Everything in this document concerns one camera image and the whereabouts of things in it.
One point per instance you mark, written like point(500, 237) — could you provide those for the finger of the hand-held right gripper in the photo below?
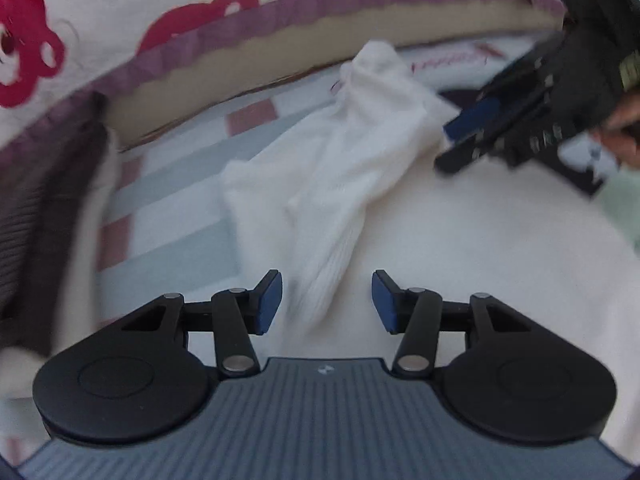
point(465, 157)
point(475, 117)

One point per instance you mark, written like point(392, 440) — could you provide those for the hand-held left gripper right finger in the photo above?
point(384, 305)

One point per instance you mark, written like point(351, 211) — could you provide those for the dark brown ribbed garment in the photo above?
point(40, 235)

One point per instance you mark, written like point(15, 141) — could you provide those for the white quilt with red bears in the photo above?
point(100, 10)

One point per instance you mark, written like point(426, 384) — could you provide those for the person's right hand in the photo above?
point(625, 130)

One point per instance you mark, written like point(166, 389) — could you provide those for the pale green cloth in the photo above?
point(622, 205)

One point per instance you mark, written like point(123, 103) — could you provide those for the white ribbed baby pants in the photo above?
point(350, 160)

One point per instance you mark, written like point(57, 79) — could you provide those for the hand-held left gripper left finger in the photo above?
point(270, 305)

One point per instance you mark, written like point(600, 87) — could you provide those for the white monster-patch baby top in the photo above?
point(475, 260)

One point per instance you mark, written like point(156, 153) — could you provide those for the cream fuzzy garment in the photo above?
point(95, 240)

